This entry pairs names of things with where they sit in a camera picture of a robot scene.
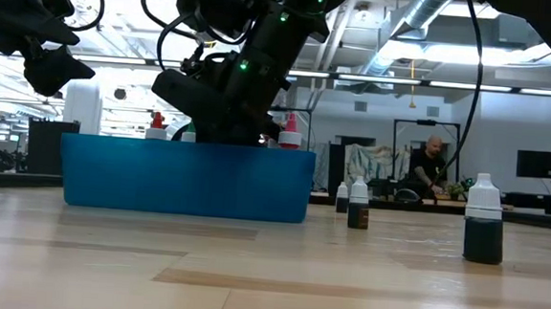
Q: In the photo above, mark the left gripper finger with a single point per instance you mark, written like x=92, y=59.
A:
x=55, y=71
x=29, y=34

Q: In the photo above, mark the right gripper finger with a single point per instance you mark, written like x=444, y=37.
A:
x=229, y=135

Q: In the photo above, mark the pink cap food coloring bottle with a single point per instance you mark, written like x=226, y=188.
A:
x=290, y=138

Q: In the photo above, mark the orange cap food coloring bottle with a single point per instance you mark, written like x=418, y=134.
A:
x=156, y=132

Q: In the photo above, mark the small white ball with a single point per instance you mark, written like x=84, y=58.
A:
x=358, y=212
x=483, y=239

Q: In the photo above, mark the blue plastic tray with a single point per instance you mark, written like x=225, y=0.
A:
x=183, y=177

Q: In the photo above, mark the black cabinet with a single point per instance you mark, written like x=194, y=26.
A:
x=46, y=150

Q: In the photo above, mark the small dark bottle white cap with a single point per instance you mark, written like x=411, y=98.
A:
x=342, y=204

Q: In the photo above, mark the patterned white cloth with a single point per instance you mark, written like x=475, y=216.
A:
x=371, y=162

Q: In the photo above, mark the person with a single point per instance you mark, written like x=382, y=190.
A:
x=428, y=166

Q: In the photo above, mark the small green plant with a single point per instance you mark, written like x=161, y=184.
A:
x=455, y=189

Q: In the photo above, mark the black monitor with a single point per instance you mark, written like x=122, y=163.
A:
x=538, y=165

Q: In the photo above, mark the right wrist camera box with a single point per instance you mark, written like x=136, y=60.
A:
x=179, y=91

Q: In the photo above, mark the black aluminium table frame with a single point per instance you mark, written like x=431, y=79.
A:
x=25, y=180

